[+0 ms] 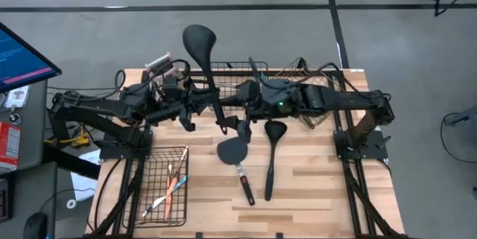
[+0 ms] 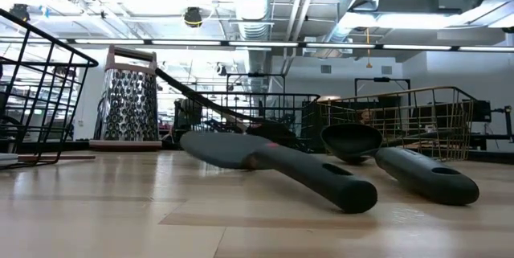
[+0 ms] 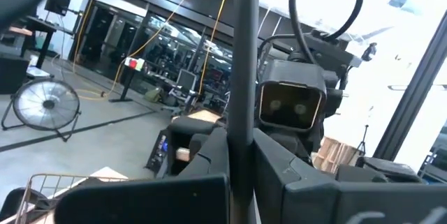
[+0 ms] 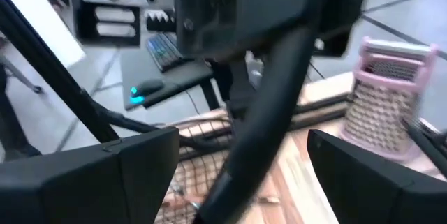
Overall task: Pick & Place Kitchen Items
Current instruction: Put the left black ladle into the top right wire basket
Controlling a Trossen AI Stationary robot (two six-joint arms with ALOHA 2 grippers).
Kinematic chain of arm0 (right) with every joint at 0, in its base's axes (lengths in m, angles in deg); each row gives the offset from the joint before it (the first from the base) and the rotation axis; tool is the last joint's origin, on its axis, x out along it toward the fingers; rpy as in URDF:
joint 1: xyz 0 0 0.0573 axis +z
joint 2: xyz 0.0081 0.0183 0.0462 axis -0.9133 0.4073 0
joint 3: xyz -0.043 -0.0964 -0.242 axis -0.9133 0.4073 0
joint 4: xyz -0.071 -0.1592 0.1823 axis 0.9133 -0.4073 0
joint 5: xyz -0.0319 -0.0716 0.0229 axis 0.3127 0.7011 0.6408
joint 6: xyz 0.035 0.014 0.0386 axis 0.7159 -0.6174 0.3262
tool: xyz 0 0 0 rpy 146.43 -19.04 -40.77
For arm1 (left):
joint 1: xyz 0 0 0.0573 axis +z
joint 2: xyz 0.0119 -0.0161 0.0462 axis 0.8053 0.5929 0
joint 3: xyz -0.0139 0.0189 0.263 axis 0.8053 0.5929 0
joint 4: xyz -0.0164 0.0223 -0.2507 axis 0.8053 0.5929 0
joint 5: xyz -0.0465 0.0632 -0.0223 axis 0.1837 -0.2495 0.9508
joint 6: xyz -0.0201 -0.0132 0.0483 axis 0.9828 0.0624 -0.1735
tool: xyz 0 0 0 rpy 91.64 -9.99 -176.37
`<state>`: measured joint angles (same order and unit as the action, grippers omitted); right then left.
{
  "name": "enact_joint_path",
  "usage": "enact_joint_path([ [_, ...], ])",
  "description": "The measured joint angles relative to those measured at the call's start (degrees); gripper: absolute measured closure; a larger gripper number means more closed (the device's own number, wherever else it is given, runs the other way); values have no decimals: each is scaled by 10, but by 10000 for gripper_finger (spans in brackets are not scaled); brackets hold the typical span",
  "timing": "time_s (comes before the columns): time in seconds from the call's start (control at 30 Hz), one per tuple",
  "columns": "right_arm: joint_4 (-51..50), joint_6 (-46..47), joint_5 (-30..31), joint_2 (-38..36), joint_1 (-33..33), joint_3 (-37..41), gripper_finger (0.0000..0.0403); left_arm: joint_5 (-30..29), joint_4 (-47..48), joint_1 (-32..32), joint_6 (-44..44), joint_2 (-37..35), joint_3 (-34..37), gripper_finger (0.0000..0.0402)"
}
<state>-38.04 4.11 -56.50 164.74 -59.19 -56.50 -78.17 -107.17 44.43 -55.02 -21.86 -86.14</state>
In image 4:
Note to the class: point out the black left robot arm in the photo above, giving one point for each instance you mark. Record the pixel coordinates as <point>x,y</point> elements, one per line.
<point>237,88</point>

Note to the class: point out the black computer mouse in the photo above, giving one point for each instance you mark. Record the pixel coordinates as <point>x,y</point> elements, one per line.
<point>150,86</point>

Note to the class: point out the black turner steel shaft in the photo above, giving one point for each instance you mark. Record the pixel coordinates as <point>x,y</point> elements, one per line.
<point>262,123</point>

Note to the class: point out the pink steel box grater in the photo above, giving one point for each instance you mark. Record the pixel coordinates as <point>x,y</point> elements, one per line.
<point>380,112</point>

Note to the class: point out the black shelf cabinet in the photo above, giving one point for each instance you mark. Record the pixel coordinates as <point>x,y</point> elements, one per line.
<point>84,25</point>

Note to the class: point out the black computer keyboard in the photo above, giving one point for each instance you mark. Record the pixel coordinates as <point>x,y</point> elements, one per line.
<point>164,53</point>

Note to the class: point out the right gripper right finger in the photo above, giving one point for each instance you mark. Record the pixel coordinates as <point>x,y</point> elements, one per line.
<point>366,189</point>

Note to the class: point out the white slanted panel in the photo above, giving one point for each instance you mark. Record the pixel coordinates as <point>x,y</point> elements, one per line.
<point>42,18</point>

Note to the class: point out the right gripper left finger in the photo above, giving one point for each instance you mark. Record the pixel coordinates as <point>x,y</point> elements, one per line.
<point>87,189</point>

